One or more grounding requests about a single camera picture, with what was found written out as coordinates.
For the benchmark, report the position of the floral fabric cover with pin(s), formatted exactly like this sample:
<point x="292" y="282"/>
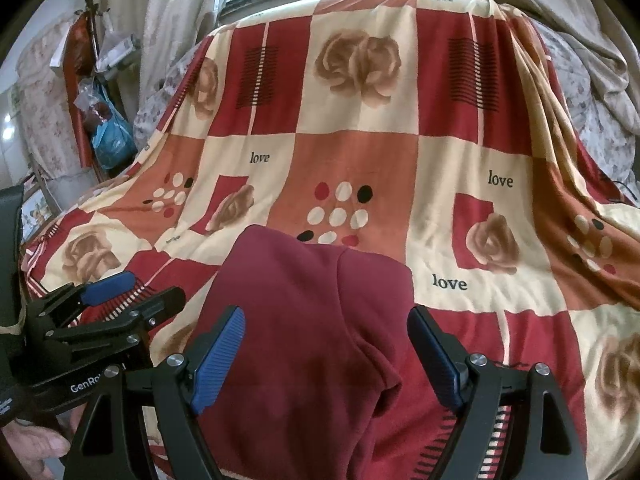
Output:
<point x="42" y="110"/>

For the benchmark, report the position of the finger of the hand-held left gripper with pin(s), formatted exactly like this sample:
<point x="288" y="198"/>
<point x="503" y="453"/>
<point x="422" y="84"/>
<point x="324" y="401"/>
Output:
<point x="107" y="286"/>
<point x="150" y="307"/>

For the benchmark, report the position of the floral bed sheet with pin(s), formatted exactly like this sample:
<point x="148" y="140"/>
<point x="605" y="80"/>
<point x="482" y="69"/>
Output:
<point x="165" y="95"/>

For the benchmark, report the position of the floral quilt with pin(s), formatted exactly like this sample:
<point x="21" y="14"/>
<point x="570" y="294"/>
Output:
<point x="585" y="95"/>

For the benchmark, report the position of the maroon shirt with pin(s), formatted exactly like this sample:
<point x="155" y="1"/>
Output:
<point x="300" y="340"/>

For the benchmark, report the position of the white lace curtain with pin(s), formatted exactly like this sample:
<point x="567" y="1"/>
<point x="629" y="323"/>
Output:
<point x="170" y="15"/>

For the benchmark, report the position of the printed rose check blanket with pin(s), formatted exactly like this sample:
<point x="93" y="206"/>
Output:
<point x="400" y="170"/>

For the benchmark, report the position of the red wooden rack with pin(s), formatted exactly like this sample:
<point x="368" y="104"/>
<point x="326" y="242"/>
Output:
<point x="79" y="70"/>

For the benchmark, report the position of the blue plastic bag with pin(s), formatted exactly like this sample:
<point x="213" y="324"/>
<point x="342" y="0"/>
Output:
<point x="114" y="140"/>

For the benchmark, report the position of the clear plastic bag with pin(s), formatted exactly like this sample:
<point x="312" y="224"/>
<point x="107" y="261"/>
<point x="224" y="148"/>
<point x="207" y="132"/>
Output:
<point x="92" y="105"/>

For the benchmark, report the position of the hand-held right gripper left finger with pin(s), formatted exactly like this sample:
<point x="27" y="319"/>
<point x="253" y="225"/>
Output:
<point x="216" y="360"/>

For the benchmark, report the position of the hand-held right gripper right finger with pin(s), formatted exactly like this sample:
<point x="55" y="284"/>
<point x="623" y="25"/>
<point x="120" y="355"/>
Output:
<point x="436" y="360"/>

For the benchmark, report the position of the person's left hand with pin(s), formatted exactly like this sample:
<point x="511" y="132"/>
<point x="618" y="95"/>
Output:
<point x="32" y="447"/>

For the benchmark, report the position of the grey beige cloth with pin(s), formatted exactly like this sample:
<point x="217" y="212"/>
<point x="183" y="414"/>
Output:
<point x="565" y="15"/>

